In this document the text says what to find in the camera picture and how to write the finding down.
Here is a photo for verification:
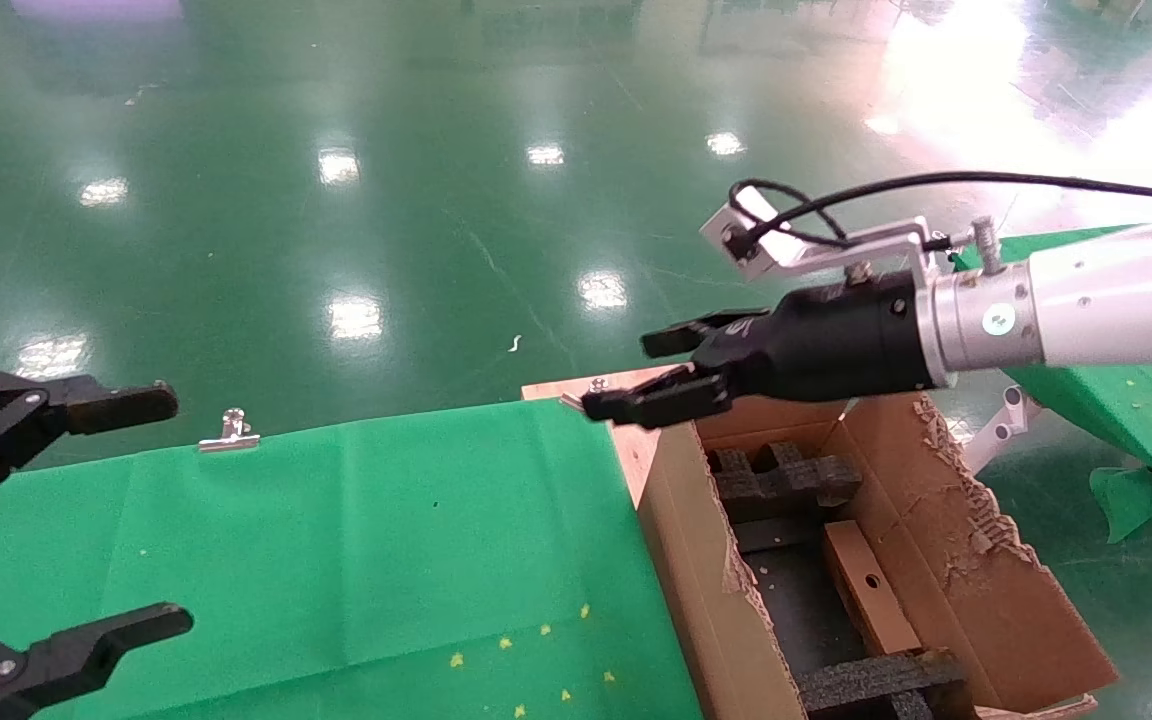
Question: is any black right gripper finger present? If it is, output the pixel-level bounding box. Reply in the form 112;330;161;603
641;308;772;361
581;365;737;431

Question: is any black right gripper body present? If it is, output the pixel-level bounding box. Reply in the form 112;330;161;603
691;270;937;406

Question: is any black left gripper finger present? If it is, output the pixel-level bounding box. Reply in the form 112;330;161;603
0;373;182;513
0;602;195;720

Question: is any small brown cardboard box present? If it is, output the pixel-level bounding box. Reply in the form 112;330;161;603
821;520;924;656

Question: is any large open cardboard carton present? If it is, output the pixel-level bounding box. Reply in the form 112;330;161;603
636;385;1122;720

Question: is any silver binder clip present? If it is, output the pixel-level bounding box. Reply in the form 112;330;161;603
198;408;262;453
561;377;609;413

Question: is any notched black foam block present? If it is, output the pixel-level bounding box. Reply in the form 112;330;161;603
706;442;862;523

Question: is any thin black foam bar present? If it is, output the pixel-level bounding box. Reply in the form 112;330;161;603
734;515;827;554

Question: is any large green table cloth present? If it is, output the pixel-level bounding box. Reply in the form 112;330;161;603
0;398;707;720

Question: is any small green table cloth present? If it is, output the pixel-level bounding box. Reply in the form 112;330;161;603
951;225;1152;546

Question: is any silver camera mount bracket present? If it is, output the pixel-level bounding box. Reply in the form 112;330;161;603
766;215;1009;293

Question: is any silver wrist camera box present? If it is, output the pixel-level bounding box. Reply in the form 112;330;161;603
701;190;787;283

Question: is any black camera cable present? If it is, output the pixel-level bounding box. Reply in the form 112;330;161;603
729;170;1152;251

